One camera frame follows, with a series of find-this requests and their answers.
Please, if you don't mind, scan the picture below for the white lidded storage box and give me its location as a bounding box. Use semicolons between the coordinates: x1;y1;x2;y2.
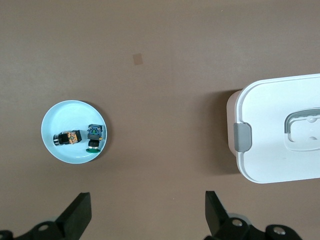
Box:
226;72;320;185

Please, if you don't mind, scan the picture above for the brown tape patch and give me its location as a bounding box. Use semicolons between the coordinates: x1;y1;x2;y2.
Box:
132;53;144;66

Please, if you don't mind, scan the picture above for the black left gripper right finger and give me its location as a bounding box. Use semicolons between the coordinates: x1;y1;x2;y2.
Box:
203;190;302;240

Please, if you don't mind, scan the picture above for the orange push button switch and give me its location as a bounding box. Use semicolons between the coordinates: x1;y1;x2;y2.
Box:
52;129;82;147

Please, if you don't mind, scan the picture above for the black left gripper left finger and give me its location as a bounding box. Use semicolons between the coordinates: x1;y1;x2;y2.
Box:
0;191;92;240

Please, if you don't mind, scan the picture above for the green blue push button switch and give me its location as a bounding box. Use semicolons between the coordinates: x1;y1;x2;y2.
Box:
84;123;105;154

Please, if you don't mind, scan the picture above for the light blue round plate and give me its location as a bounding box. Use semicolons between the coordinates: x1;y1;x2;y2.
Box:
40;99;110;165

